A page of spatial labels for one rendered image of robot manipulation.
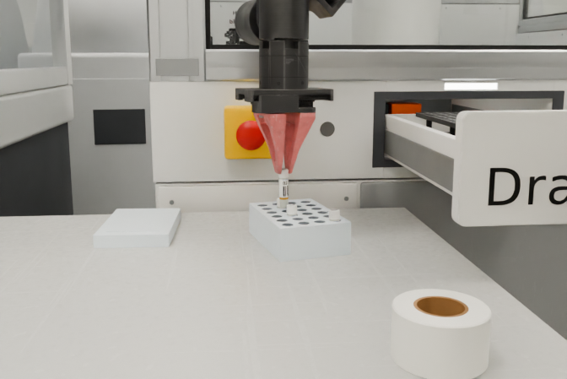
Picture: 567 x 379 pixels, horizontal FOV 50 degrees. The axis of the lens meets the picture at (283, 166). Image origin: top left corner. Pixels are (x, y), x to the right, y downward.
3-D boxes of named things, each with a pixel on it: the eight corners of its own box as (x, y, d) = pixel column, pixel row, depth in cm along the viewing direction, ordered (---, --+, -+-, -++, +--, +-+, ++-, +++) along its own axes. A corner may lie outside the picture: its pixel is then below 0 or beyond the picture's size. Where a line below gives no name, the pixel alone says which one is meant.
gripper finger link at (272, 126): (252, 170, 75) (251, 92, 73) (306, 166, 77) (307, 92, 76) (268, 179, 69) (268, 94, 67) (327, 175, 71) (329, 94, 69)
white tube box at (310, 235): (350, 254, 69) (351, 221, 68) (279, 262, 66) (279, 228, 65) (310, 226, 80) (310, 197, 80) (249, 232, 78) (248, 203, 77)
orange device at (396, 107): (421, 130, 128) (422, 103, 127) (369, 131, 127) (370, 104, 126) (415, 127, 132) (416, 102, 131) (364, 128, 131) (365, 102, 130)
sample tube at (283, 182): (290, 207, 73) (289, 169, 72) (280, 208, 73) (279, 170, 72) (287, 205, 74) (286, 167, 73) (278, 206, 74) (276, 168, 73)
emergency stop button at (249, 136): (266, 150, 82) (266, 121, 81) (236, 151, 82) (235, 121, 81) (264, 148, 85) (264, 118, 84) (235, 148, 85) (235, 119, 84)
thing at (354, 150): (796, 170, 98) (810, 79, 96) (153, 182, 89) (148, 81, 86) (518, 116, 192) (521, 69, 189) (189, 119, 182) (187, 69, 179)
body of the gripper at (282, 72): (234, 103, 73) (233, 40, 72) (314, 102, 76) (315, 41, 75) (248, 107, 67) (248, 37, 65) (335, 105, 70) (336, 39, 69)
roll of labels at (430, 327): (472, 392, 40) (475, 335, 40) (375, 364, 44) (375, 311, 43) (499, 350, 46) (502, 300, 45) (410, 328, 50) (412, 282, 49)
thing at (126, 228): (169, 247, 71) (168, 233, 71) (93, 248, 71) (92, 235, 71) (180, 219, 84) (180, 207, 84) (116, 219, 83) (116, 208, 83)
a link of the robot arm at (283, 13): (269, -18, 66) (317, -15, 68) (248, -11, 72) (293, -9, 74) (269, 48, 67) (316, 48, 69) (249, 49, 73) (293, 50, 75)
